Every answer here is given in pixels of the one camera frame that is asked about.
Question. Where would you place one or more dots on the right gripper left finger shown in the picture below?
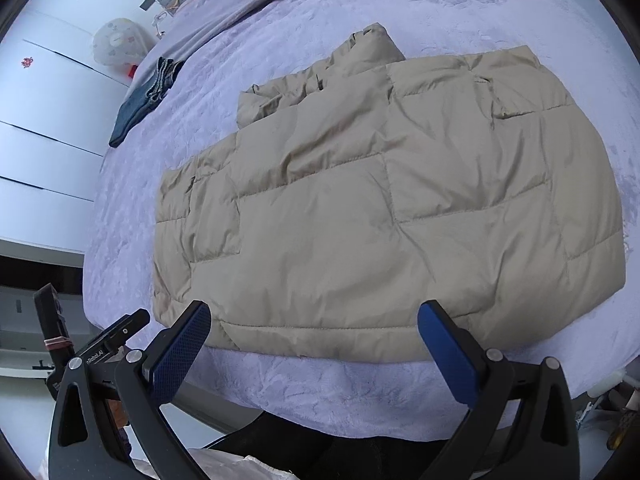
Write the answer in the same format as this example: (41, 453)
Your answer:
(85, 442)

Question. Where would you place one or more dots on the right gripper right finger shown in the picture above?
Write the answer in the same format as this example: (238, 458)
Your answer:
(520, 423)

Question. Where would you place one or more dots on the beige puffer jacket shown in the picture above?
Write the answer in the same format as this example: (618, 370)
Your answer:
(357, 189)

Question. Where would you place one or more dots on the white wardrobe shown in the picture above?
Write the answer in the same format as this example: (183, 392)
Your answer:
(58, 109)

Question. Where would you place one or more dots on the folded blue jeans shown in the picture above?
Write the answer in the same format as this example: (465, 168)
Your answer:
(144, 99)

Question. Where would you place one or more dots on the lavender bed blanket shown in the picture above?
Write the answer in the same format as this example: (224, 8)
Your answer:
(576, 39)

